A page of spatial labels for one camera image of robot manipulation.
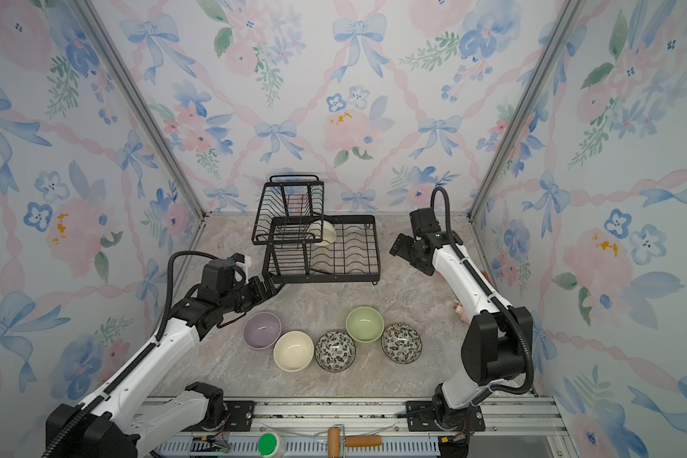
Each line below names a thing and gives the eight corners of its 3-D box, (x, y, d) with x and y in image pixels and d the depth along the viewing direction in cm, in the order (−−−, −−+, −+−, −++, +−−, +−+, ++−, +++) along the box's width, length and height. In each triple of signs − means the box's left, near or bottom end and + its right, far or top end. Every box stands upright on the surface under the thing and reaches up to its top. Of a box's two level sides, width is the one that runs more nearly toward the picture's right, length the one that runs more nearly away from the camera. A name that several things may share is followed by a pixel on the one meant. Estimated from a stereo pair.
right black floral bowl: (382, 364, 84) (383, 359, 81) (379, 329, 91) (381, 323, 87) (421, 364, 84) (424, 359, 81) (416, 329, 91) (418, 323, 87)
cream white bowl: (274, 374, 82) (270, 369, 78) (280, 337, 89) (276, 330, 84) (312, 374, 82) (310, 369, 78) (315, 337, 89) (313, 330, 85)
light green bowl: (345, 347, 88) (345, 340, 83) (345, 315, 94) (345, 306, 89) (383, 347, 88) (385, 340, 83) (380, 315, 94) (382, 306, 90)
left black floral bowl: (314, 372, 83) (313, 367, 79) (317, 337, 89) (315, 331, 86) (356, 372, 83) (356, 367, 79) (355, 337, 89) (356, 331, 86)
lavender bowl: (245, 354, 86) (238, 346, 81) (252, 320, 93) (247, 311, 88) (280, 354, 86) (276, 346, 81) (285, 320, 93) (281, 311, 88)
